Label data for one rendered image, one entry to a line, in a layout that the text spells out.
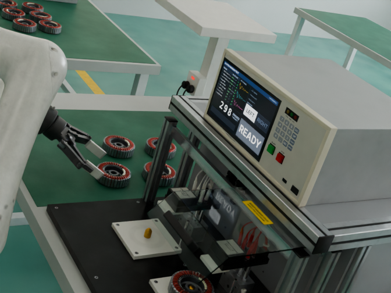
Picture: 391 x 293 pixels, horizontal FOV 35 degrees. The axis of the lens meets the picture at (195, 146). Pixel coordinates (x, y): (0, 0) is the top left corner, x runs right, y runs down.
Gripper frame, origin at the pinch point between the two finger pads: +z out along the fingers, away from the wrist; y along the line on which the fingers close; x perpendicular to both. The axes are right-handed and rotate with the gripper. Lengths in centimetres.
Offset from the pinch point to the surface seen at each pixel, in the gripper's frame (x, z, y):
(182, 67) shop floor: -34, 100, -346
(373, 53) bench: 92, 171, -264
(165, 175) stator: 10.0, 19.6, -3.1
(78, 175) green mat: -7.0, -2.6, 1.8
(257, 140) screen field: 49, 10, 40
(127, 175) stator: 3.6, 8.5, 1.7
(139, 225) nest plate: 5.3, 12.4, 27.6
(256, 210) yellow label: 40, 17, 55
